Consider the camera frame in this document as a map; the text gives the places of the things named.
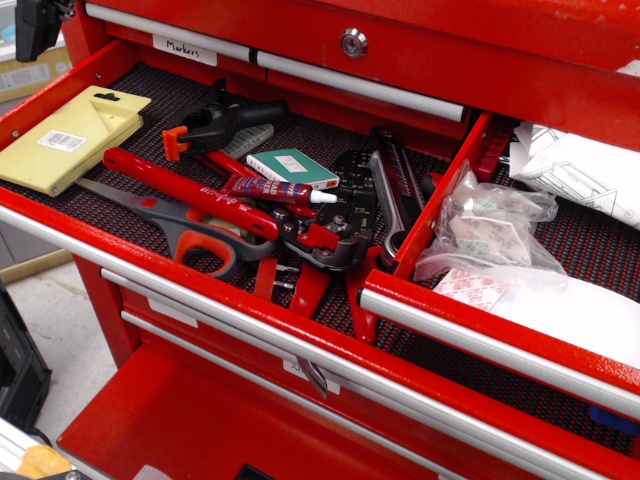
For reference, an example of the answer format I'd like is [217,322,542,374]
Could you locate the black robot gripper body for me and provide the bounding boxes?
[15,0,76,62]

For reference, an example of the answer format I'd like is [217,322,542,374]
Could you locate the red threadlocker glue tube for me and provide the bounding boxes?
[222,175,338,206]

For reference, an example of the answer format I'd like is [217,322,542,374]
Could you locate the left open red drawer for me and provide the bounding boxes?
[0,38,640,480]

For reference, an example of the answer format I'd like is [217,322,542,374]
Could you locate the open red drawer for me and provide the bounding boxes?
[58,344,437,479]
[358,112,639,421]
[0,38,640,480]

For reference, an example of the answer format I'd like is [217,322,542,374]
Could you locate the bottom open red drawer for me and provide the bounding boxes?
[58,344,437,479]

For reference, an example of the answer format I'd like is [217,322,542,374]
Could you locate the right open red drawer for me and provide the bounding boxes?
[358,112,639,421]

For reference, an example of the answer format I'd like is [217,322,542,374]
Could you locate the cardboard box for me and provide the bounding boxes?
[1,46,71,103]

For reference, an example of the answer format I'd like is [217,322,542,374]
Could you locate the yellow flat plastic case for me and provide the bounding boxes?
[1,86,151,197]

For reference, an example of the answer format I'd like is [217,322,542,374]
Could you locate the white markers label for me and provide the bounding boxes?
[152,34,218,66]

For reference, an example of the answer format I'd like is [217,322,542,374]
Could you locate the black spring clamp orange tips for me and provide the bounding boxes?
[162,78,289,161]

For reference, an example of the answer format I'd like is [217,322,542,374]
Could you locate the clear ribbed bit case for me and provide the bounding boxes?
[221,124,275,160]

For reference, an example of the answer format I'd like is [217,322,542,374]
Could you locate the grey orange scissors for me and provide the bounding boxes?
[76,178,275,280]

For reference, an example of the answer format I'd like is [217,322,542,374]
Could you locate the green white small box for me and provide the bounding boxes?
[246,148,340,190]

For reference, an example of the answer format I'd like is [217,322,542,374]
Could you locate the silver cabinet key lock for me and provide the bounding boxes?
[340,28,369,58]

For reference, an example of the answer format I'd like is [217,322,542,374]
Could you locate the red bit strip holder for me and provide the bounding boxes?
[254,257,300,300]

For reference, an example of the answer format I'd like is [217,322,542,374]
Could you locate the black plastic crate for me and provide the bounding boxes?
[1,284,52,430]

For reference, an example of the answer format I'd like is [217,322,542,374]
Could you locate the red tool cabinet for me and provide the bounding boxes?
[54,0,640,480]

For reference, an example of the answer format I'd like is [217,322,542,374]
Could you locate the silver black utility knife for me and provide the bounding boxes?
[369,126,425,270]

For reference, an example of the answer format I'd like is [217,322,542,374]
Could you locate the red hex bit holder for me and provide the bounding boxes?
[471,116,517,182]

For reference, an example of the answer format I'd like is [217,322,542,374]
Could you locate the clear bag of adhesive pads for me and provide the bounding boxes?
[414,162,567,284]

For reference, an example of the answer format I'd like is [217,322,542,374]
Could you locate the red white adhesive pad sheet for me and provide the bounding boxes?
[434,269,507,311]

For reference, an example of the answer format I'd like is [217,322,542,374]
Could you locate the white instruction paper sheets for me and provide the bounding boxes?
[508,122,639,229]

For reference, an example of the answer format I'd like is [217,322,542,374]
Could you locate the white plastic bag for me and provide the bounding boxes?
[488,266,639,368]

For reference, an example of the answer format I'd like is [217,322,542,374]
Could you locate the blue tape piece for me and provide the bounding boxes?
[589,405,640,437]

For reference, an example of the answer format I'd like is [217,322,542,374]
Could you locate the red handled pliers tool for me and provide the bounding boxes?
[102,146,280,243]

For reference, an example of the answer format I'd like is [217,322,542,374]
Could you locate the black red wire stripper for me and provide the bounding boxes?
[272,207,373,318]

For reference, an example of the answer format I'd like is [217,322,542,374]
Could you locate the black crimping tool red handles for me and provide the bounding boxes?
[334,150,380,344]

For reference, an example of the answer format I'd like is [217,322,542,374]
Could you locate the red black screwdriver handle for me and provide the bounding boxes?
[419,172,443,202]

